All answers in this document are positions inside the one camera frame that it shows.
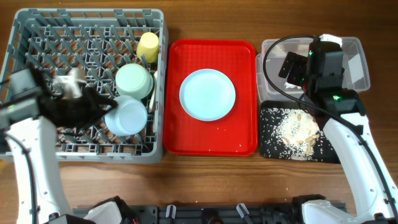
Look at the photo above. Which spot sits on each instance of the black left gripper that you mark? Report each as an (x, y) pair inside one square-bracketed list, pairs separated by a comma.
[(92, 99)]

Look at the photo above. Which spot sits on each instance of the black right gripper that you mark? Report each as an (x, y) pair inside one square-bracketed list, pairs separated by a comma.
[(299, 64)]

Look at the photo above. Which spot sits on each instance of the small green bowl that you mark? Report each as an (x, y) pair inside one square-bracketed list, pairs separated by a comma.
[(128, 118)]

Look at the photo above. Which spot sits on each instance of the rice and food scraps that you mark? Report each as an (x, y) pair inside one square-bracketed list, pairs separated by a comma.
[(295, 130)]

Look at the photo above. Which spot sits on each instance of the white plastic fork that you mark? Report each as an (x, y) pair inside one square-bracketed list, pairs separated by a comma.
[(152, 99)]

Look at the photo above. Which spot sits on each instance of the yellow plastic cup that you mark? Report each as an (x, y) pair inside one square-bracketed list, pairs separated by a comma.
[(148, 46)]

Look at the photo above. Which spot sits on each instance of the light blue plate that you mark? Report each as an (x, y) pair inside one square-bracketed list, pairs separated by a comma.
[(207, 95)]

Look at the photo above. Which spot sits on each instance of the white napkin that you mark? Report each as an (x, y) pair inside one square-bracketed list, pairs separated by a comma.
[(289, 85)]

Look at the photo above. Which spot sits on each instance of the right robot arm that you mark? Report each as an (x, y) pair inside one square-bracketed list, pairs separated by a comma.
[(341, 115)]

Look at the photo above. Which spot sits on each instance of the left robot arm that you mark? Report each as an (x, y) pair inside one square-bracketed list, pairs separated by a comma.
[(29, 124)]

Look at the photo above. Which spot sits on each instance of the grey dishwasher rack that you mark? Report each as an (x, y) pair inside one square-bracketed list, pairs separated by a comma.
[(100, 41)]

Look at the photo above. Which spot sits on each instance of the clear plastic bin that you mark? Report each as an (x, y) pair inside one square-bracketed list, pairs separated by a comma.
[(356, 75)]

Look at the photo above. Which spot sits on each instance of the black tray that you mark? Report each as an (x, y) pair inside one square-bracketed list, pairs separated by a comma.
[(270, 146)]

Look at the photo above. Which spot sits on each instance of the red plastic tray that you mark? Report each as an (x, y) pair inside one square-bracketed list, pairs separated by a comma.
[(234, 134)]

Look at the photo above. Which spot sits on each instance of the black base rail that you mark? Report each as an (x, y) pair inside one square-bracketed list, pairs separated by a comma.
[(268, 213)]

